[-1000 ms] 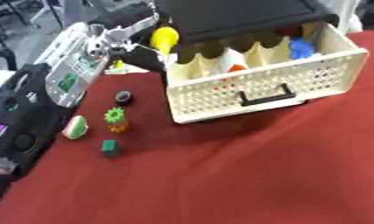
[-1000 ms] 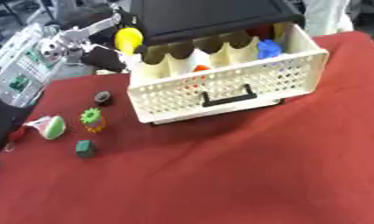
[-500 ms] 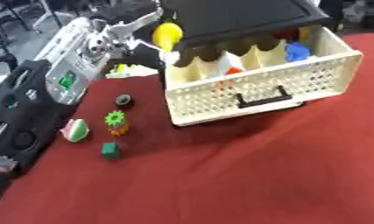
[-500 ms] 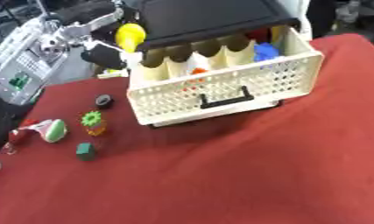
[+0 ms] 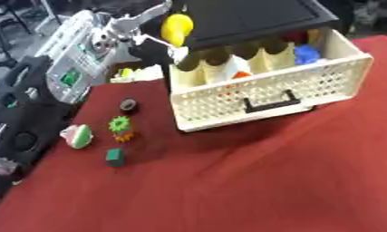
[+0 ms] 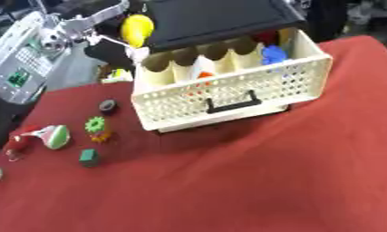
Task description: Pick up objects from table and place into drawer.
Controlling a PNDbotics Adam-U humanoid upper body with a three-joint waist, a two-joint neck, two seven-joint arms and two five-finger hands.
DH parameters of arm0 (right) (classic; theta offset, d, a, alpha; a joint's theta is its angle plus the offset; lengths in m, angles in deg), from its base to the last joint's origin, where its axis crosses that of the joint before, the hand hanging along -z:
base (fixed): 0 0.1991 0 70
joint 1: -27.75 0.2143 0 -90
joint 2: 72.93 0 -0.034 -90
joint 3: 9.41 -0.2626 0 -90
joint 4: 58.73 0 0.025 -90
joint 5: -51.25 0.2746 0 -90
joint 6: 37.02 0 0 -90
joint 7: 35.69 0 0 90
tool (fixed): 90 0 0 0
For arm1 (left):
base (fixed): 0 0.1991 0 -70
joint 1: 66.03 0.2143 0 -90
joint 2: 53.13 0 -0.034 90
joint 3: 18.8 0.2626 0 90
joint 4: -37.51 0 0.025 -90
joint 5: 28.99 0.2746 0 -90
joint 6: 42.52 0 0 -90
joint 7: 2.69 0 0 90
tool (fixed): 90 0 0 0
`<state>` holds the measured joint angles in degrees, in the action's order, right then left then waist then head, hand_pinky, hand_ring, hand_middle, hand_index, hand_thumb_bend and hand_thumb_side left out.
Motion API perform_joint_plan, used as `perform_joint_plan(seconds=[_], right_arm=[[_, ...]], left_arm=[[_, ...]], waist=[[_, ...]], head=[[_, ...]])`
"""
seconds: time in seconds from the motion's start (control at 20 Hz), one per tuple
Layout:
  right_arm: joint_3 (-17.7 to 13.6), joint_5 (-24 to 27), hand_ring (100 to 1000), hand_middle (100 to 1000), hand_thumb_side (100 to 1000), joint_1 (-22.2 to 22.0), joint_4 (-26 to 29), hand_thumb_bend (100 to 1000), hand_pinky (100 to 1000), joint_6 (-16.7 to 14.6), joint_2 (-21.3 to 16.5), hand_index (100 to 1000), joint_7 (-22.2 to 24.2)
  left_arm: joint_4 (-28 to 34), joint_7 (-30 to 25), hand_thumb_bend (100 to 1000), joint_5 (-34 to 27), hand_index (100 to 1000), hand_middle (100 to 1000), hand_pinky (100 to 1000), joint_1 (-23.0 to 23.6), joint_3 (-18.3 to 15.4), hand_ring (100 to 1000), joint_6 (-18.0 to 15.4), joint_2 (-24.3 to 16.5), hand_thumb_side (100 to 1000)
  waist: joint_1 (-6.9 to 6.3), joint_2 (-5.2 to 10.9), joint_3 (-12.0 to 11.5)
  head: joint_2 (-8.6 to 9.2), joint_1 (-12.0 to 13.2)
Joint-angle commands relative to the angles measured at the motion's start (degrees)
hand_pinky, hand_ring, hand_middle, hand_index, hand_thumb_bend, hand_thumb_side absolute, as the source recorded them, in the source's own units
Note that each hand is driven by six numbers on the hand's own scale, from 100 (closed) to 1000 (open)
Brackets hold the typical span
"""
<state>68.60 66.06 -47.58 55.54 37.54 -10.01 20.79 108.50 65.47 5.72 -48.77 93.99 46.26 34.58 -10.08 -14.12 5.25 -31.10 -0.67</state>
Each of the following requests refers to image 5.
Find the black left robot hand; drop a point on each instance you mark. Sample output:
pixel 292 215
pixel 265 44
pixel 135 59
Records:
pixel 151 52

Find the yellow toy pear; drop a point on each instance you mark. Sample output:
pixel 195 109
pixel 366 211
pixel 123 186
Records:
pixel 176 27

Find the pale drawer with pierced front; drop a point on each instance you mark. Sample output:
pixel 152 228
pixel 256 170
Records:
pixel 265 90

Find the yellow-green toy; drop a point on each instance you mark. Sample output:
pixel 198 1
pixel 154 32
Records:
pixel 126 73

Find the black tape roll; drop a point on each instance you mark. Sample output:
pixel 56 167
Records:
pixel 128 105

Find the green toy gear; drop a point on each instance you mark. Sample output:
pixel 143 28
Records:
pixel 119 124

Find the orange toy gear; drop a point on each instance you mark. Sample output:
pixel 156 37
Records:
pixel 124 136

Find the orange toy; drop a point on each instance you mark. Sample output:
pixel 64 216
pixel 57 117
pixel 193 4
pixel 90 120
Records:
pixel 241 74

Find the green cube block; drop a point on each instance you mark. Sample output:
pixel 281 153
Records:
pixel 115 157

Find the black chair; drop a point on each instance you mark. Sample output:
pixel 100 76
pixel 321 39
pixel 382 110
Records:
pixel 6 18

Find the blue toy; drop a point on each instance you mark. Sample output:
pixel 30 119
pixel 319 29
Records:
pixel 306 54

